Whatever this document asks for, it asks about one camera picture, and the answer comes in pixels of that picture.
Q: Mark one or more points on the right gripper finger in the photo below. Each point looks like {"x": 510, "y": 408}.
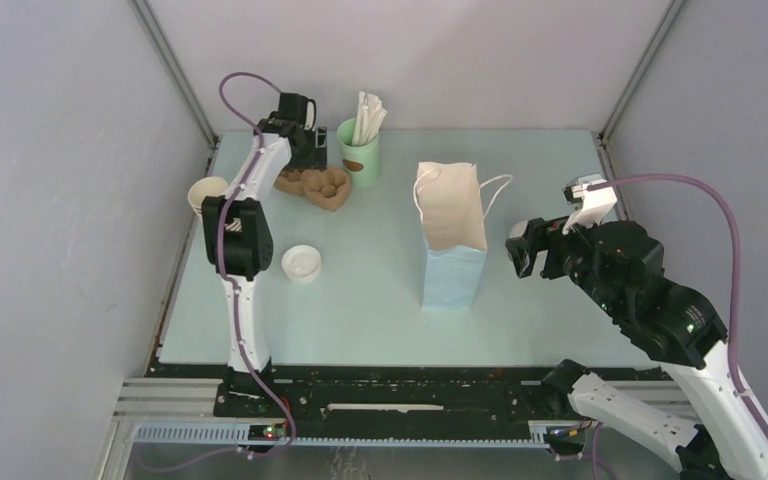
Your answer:
{"x": 530, "y": 230}
{"x": 522, "y": 253}

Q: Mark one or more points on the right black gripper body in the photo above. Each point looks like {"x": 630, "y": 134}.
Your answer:
{"x": 566, "y": 254}

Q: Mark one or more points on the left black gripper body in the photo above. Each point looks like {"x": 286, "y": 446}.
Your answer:
{"x": 313, "y": 154}

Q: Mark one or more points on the brown pulp cup carrier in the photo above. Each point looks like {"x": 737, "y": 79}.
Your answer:
{"x": 327, "y": 189}

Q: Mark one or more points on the light blue paper bag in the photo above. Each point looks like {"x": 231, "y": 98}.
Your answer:
{"x": 453, "y": 204}

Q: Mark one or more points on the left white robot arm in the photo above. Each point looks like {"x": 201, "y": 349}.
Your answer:
{"x": 239, "y": 243}

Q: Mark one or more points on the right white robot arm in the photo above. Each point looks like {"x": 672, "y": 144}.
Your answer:
{"x": 686, "y": 337}

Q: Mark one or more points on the green cup holder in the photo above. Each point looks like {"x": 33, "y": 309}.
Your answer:
{"x": 363, "y": 162}

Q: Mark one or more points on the white wrapped straws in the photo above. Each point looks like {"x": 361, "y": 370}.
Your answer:
{"x": 368, "y": 120}

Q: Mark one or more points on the stack of brown paper cups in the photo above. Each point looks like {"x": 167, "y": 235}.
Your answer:
{"x": 212, "y": 186}

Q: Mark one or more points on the stack of white lids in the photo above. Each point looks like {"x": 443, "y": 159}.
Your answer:
{"x": 302, "y": 264}

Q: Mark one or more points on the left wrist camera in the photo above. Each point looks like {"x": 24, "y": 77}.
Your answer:
{"x": 298, "y": 108}

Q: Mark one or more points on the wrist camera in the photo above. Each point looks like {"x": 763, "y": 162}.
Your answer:
{"x": 591, "y": 201}
{"x": 298, "y": 108}

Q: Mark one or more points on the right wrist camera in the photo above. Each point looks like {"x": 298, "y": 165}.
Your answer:
{"x": 591, "y": 201}

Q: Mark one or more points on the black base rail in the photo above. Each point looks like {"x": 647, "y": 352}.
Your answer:
{"x": 367, "y": 404}

